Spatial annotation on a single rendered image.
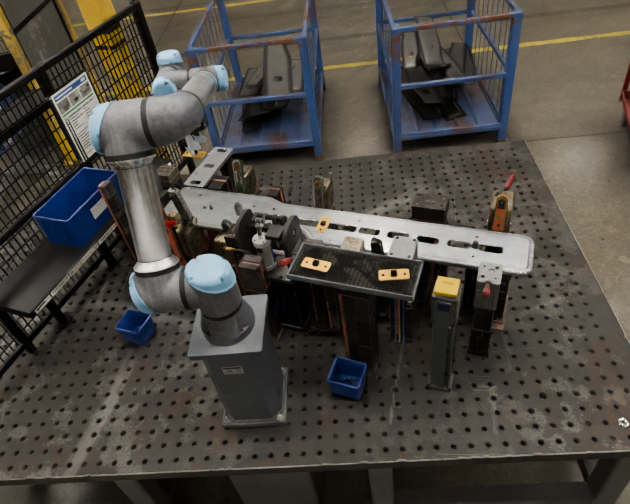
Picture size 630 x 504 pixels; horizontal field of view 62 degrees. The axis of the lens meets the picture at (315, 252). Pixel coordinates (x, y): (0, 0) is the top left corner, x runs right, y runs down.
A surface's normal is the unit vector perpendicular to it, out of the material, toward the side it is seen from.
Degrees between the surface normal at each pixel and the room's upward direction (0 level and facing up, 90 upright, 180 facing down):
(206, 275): 7
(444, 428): 0
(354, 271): 0
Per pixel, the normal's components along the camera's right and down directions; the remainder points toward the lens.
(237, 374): -0.01, 0.69
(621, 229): -0.12, -0.72
